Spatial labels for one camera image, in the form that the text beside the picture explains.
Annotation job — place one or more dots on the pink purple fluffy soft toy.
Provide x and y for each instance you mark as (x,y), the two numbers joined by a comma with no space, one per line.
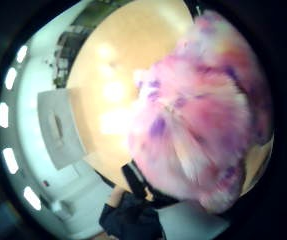
(199,126)

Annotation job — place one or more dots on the white ceiling light strip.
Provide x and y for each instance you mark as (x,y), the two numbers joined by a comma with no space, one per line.
(10,78)
(10,161)
(21,54)
(3,115)
(32,198)

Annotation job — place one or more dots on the dark shelving unit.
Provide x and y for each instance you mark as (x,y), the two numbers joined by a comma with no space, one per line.
(66,56)

